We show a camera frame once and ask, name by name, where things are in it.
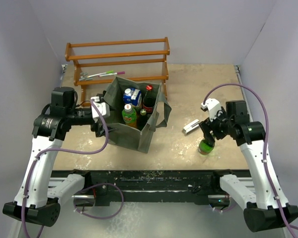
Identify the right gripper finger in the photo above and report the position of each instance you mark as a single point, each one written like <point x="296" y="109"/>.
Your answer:
<point x="210" y="138"/>
<point x="206" y="130"/>

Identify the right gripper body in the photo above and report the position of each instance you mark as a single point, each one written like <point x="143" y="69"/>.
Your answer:
<point x="219" y="126"/>

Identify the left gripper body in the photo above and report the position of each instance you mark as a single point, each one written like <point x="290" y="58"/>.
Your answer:
<point x="94" y="127"/>

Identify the green glass bottle front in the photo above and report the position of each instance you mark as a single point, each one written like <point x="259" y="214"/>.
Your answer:
<point x="205" y="147"/>

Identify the green glass bottle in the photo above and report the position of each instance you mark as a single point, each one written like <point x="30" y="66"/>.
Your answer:
<point x="205" y="147"/>
<point x="142" y="119"/>

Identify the orange soda plastic bottle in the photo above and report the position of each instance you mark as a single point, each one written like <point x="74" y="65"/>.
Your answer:
<point x="129" y="116"/>

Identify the blue juice carton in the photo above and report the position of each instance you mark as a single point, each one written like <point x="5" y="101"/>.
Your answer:
<point x="133" y="96"/>

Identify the cola glass bottle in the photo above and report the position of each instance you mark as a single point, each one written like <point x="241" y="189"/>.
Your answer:
<point x="149" y="100"/>

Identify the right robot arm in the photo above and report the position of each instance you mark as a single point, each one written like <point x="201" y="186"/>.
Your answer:
<point x="266" y="206"/>

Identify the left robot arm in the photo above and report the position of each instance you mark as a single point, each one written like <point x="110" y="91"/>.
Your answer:
<point x="35" y="202"/>

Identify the white stapler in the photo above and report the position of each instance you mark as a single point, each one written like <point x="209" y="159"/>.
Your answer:
<point x="190" y="127"/>

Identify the magenta capped marker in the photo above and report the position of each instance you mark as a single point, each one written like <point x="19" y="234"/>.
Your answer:
<point x="110" y="74"/>

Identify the wooden shelf rack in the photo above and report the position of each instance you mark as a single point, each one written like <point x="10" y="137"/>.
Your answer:
<point x="163" y="76"/>

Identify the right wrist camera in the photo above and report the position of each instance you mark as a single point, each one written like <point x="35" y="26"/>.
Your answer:
<point x="212" y="106"/>

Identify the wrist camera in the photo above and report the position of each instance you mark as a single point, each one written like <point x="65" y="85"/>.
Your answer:
<point x="212" y="106"/>
<point x="99" y="107"/>

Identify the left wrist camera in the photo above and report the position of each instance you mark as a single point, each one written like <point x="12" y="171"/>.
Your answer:
<point x="99" y="107"/>

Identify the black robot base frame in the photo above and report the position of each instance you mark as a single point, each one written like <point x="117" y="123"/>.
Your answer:
<point x="191" y="186"/>

